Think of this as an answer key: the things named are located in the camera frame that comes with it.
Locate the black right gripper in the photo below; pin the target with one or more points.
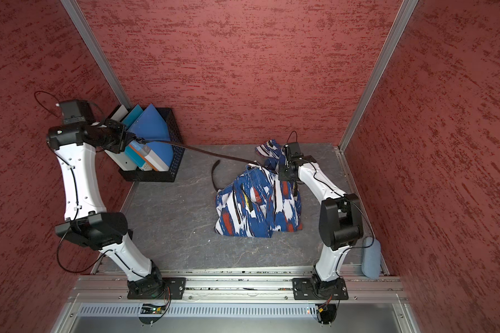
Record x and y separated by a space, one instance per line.
283 176

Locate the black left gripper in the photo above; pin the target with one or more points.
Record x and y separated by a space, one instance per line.
123 134

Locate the blue white patterned trousers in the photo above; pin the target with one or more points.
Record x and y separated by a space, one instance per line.
258 203

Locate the black leather belt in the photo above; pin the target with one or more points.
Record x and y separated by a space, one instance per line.
141 140

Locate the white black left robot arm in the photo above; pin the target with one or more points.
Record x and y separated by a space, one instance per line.
87 222

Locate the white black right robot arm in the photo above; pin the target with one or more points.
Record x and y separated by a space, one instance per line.
340 223

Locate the teal book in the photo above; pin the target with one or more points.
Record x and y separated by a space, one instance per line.
135 151

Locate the blue book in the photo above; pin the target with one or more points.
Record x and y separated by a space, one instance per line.
151 126

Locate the black mesh file basket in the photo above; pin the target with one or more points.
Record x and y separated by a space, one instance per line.
161 176

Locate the grey blue oval speaker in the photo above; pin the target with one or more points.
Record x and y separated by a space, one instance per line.
371 258

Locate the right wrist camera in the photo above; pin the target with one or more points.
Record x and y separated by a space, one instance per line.
292 151

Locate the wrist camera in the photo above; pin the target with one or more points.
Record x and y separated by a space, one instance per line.
292 151
75 111

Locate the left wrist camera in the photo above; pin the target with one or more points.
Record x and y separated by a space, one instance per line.
75 111

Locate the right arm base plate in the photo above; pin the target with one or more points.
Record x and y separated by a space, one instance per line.
320 289

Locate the left aluminium corner post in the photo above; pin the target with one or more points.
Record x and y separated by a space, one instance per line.
81 24

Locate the aluminium corner post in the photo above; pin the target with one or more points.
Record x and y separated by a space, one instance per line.
81 24
397 29

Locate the right aluminium corner post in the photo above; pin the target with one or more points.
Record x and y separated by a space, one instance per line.
397 29

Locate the aluminium front rail frame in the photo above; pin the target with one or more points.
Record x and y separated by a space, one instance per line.
249 293

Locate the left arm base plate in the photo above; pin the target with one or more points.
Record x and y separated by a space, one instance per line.
154 289

